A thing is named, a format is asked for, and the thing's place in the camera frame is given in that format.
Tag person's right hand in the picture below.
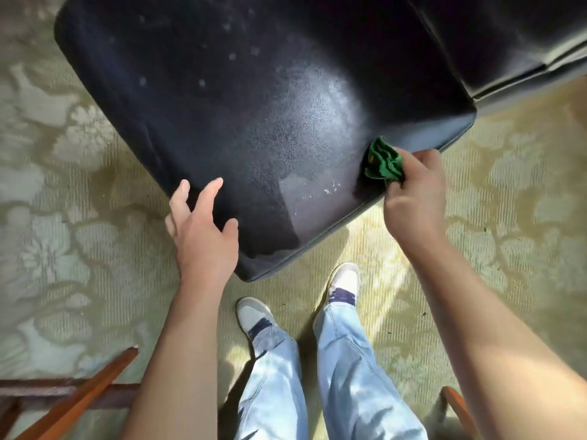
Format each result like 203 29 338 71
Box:
383 148 448 252

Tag person's left hand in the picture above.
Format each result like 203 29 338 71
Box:
164 177 240 294

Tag green cleaning cloth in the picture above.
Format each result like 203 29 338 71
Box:
364 136 405 183

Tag black leather chair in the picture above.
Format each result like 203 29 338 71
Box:
54 0 587 284

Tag person's left forearm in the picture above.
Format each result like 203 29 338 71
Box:
120 281 230 440

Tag person's right forearm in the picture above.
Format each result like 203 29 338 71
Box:
405 233 587 440

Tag white and navy left shoe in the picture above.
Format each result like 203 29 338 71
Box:
236 296 277 342

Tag white and navy shoe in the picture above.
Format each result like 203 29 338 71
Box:
236 296 277 342
323 262 361 307

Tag white and navy right shoe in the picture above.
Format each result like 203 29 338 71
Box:
323 262 361 307

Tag light blue jeans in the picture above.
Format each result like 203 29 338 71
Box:
234 301 428 440

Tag brown wooden furniture frame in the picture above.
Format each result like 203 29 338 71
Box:
0 345 141 440

